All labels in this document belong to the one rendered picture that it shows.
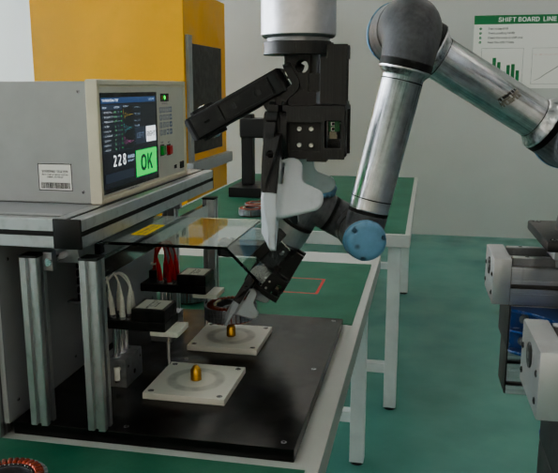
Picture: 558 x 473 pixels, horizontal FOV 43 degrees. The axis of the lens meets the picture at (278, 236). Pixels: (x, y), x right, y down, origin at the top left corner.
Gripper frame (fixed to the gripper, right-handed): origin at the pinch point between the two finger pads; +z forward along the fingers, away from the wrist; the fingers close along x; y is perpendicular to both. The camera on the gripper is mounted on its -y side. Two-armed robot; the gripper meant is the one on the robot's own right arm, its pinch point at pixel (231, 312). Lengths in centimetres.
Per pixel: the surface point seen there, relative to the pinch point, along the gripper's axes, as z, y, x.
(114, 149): -25.6, -29.7, -26.4
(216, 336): 5.9, -0.1, -1.2
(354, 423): 49, 51, 89
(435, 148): -20, 47, 508
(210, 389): 2.5, 5.8, -28.3
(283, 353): -0.8, 14.0, -5.1
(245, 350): 2.1, 6.9, -7.6
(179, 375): 6.2, -0.7, -23.3
